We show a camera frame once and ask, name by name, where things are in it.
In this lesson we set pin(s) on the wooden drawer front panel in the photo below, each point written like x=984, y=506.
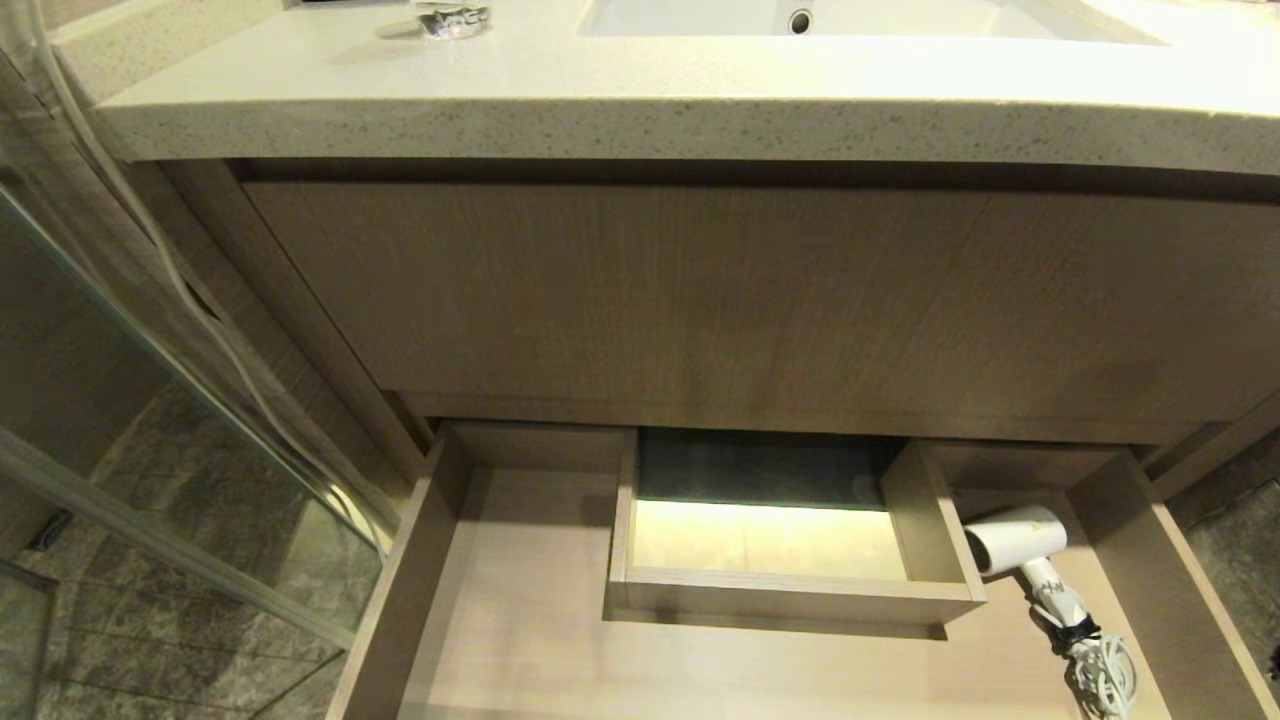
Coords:
x=760, y=300

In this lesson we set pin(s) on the wooden pull-out drawer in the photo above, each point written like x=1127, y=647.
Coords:
x=520, y=620

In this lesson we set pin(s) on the white hair dryer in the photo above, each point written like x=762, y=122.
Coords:
x=1022, y=545

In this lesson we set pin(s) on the speckled stone countertop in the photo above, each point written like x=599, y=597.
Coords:
x=640, y=90

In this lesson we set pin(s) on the wooden vanity cabinet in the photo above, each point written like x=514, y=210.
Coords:
x=300, y=330

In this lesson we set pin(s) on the clear plastic wrapper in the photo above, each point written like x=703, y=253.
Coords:
x=452, y=17

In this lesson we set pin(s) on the white ceramic sink basin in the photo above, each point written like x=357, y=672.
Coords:
x=850, y=18

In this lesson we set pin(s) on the glass shower door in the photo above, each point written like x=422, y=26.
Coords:
x=120, y=420

